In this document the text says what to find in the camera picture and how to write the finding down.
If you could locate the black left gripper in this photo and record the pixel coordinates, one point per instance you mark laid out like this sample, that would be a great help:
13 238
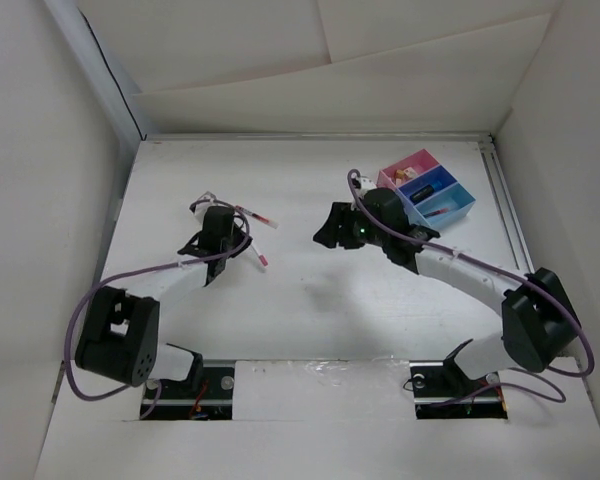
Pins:
246 244

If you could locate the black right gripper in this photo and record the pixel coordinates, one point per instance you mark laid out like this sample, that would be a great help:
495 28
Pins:
341 214

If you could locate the red gel pen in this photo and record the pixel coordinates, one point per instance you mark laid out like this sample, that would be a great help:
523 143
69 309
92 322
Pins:
260 218

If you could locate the white marker pink cap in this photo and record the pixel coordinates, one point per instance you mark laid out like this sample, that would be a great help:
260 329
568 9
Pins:
260 255

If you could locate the white eraser with label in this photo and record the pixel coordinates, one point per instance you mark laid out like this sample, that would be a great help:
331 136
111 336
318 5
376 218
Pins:
411 173

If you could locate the purple cap black highlighter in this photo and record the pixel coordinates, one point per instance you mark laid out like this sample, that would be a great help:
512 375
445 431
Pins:
422 194

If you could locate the orange gel pen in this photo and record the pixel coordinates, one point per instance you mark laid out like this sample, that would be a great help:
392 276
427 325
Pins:
438 212

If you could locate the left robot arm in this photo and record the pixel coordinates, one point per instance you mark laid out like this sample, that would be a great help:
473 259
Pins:
120 334

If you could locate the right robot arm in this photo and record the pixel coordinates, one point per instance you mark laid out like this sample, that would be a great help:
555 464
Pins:
537 321

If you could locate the pink storage bin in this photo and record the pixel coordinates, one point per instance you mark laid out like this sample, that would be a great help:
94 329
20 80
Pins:
421 161

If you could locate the dark blue storage bin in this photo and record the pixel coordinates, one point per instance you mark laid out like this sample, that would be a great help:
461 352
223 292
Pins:
438 176

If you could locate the light blue storage bin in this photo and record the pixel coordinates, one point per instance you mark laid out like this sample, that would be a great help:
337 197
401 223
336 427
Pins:
455 196

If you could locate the white foam board front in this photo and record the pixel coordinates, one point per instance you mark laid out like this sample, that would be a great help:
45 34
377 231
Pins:
320 420

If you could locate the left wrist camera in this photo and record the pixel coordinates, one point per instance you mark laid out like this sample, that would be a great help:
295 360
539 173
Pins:
199 207

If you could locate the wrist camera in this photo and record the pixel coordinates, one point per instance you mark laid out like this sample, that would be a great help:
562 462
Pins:
199 207
362 185

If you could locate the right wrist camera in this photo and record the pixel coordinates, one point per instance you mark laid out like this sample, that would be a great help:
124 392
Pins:
362 185

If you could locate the aluminium rail right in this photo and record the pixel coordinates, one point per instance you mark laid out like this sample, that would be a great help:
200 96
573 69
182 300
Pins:
504 203

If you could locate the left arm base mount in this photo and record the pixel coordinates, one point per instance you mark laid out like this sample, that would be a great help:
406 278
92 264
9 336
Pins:
211 401

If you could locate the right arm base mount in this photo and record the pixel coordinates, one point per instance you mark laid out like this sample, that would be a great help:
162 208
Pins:
433 384

